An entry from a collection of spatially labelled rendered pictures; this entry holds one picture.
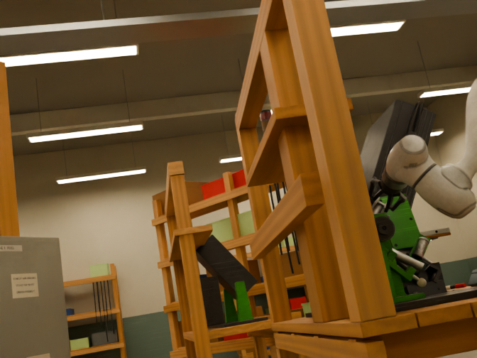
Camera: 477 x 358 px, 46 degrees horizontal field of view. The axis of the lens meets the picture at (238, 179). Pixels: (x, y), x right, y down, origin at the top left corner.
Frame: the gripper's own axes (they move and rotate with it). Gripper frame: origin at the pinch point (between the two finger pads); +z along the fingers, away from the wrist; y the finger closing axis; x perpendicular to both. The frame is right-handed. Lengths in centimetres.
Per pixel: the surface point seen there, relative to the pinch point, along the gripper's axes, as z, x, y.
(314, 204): -48, 38, 12
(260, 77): 0, -23, 67
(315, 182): -50, 33, 15
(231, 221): 315, -89, 120
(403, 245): 4.2, 5.8, -14.2
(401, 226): 4.1, -0.2, -10.2
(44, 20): 312, -167, 444
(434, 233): 16.3, -12.5, -22.1
